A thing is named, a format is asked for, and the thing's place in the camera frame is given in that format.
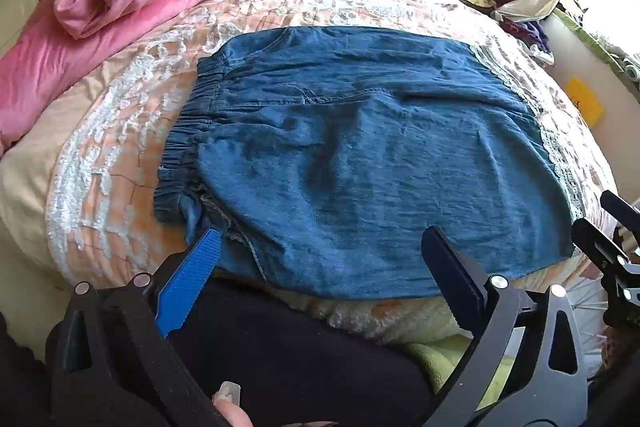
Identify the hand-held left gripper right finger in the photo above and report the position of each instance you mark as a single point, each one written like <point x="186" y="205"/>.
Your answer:
<point x="450" y="272"/>

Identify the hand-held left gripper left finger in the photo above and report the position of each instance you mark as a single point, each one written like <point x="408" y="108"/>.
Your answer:
<point x="196" y="264"/>

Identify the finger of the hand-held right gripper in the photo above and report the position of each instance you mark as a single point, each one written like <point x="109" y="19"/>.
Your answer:
<point x="595" y="239"/>
<point x="619" y="207"/>

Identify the person's left hand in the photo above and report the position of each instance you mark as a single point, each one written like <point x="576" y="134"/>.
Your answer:
<point x="232" y="409"/>

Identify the yellow paper note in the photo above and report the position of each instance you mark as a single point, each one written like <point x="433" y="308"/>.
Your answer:
<point x="585" y="101"/>

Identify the peach and white bedspread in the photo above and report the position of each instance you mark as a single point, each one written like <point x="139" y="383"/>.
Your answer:
<point x="125" y="147"/>

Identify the green patterned cloth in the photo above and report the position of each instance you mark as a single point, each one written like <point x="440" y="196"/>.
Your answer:
<point x="607" y="49"/>

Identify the beige bed sheet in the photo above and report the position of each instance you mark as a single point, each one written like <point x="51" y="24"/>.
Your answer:
<point x="25" y="192"/>

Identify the purple cloth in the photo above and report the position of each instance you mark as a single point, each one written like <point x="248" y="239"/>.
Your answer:
<point x="527" y="32"/>

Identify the pink quilt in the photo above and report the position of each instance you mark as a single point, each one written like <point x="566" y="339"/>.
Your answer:
<point x="125" y="2"/>

